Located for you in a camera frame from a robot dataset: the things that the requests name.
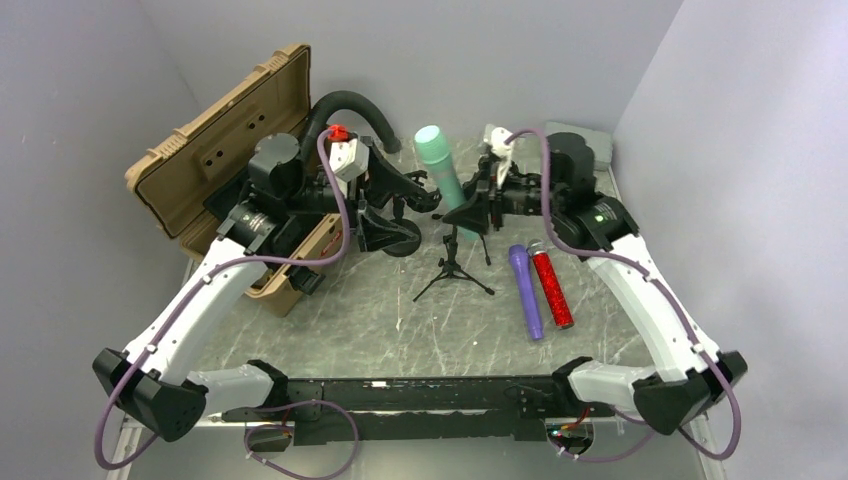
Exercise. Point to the black tripod stand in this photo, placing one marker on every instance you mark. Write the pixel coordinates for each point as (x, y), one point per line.
(451, 268)

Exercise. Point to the red glitter microphone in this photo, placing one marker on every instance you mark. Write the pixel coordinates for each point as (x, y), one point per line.
(554, 294)

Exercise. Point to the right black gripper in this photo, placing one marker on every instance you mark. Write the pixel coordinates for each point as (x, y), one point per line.
(503, 187)

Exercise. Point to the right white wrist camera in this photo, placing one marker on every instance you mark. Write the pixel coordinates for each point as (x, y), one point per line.
(498, 139)

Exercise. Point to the purple loop cable base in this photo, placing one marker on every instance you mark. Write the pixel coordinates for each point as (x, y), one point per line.
(273, 445)

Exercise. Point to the black round base mic stand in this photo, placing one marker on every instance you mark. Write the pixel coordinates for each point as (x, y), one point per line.
(422, 202)

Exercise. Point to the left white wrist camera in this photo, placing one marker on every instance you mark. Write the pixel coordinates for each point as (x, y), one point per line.
(349, 155)

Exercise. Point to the mint green microphone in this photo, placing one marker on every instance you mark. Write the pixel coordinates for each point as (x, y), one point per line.
(434, 152)

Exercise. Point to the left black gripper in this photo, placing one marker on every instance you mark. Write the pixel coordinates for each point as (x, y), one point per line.
(373, 235)

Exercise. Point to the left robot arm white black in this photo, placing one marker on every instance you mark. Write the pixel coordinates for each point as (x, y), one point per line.
(152, 379)

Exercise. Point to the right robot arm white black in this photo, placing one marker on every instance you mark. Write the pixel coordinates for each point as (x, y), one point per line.
(689, 372)

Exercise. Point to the black tripod stand shock mount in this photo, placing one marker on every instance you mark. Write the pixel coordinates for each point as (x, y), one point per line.
(486, 172)

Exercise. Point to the grey plastic case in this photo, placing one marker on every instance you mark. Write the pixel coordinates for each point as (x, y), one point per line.
(600, 142)

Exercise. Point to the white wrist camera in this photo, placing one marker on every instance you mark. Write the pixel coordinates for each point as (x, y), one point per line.
(498, 139)
(349, 155)

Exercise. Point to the tan plastic tool case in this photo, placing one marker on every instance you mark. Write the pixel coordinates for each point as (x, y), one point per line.
(174, 178)

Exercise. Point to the purple microphone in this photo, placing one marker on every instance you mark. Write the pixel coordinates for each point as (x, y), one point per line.
(520, 262)

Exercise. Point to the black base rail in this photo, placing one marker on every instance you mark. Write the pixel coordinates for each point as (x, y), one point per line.
(330, 410)

